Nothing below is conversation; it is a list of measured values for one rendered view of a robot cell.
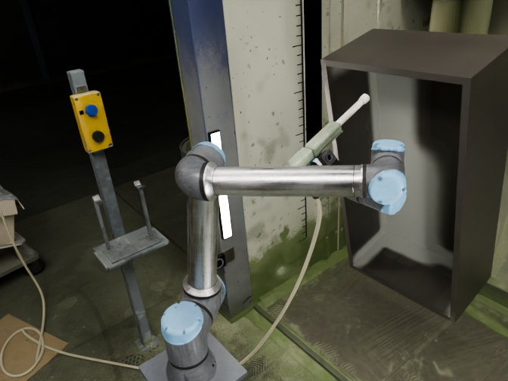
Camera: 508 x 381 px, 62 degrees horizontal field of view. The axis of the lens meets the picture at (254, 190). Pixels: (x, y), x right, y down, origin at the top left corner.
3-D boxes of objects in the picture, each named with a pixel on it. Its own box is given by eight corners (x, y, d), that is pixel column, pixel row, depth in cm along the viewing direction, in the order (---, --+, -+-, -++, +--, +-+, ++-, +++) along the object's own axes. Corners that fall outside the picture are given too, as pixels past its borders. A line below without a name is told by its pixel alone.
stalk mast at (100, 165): (149, 336, 265) (79, 68, 189) (153, 342, 260) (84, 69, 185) (140, 341, 262) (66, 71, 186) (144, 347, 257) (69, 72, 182)
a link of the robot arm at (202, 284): (176, 325, 167) (171, 151, 130) (193, 295, 182) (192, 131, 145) (212, 334, 165) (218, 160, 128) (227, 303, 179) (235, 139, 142)
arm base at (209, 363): (182, 400, 151) (178, 381, 146) (158, 367, 164) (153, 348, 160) (226, 370, 161) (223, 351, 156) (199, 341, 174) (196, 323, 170)
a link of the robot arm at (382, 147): (407, 151, 113) (402, 193, 119) (405, 136, 123) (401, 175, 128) (371, 150, 115) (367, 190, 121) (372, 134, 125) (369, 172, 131)
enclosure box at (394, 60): (386, 231, 253) (373, 28, 186) (490, 277, 212) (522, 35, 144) (349, 267, 238) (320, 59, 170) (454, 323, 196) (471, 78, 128)
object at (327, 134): (299, 221, 151) (280, 174, 137) (290, 215, 155) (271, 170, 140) (379, 138, 168) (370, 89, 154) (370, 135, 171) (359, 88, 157)
